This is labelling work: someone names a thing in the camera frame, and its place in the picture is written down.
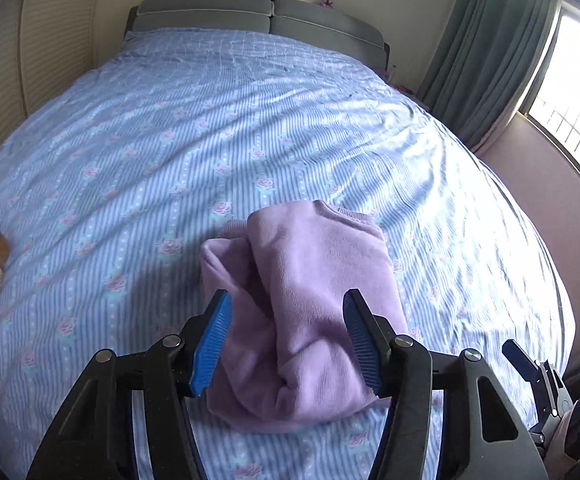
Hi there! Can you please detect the window with metal bars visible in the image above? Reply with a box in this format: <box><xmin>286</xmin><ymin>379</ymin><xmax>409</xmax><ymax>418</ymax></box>
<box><xmin>521</xmin><ymin>1</ymin><xmax>580</xmax><ymax>176</ymax></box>

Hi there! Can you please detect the purple sweatshirt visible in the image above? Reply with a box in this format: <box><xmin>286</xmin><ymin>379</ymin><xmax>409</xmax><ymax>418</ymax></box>
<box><xmin>200</xmin><ymin>200</ymin><xmax>407</xmax><ymax>434</ymax></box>

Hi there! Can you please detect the blue floral bed sheet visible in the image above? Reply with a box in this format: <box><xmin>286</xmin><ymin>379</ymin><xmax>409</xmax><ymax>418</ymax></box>
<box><xmin>0</xmin><ymin>29</ymin><xmax>575</xmax><ymax>479</ymax></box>

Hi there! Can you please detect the grey padded headboard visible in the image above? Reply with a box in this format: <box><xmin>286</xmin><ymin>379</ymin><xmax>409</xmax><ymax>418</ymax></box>
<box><xmin>125</xmin><ymin>0</ymin><xmax>390</xmax><ymax>70</ymax></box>

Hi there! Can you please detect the cream louvered wardrobe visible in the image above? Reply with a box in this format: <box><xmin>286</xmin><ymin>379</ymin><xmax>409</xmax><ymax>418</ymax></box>
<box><xmin>0</xmin><ymin>0</ymin><xmax>96</xmax><ymax>147</ymax></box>

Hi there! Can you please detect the teal curtain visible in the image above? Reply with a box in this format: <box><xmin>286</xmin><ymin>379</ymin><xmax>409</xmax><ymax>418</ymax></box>
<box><xmin>417</xmin><ymin>0</ymin><xmax>561</xmax><ymax>151</ymax></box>

